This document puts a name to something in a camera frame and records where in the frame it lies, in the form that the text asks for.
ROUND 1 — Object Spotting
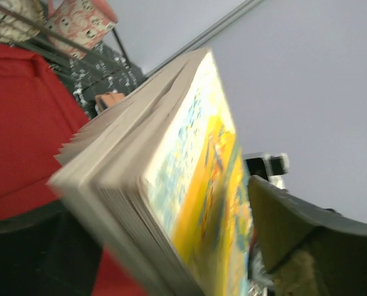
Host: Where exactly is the pink leather wallet notebook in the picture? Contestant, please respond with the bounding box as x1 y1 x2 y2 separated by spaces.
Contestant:
95 92 125 112

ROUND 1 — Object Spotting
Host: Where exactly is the yellow teal Penguin paperback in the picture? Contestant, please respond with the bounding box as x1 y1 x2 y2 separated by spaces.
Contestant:
48 47 252 295

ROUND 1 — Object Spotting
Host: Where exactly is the red backpack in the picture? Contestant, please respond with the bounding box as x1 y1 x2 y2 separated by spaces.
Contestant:
0 44 144 295

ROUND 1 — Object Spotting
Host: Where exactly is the beige patterned small plate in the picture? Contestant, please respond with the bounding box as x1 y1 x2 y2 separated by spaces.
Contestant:
0 0 44 43

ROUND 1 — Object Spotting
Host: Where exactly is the black wire dish rack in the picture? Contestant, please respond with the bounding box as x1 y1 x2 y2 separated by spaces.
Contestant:
0 0 147 93

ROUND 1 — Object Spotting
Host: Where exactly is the aluminium frame rail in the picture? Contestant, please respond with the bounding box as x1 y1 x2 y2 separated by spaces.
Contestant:
146 0 264 77

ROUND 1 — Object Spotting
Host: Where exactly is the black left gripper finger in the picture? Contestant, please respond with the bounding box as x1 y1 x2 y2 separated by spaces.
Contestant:
248 176 367 295

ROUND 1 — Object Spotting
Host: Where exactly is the pink patterned mug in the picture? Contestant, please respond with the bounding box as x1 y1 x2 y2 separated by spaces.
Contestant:
45 0 118 50

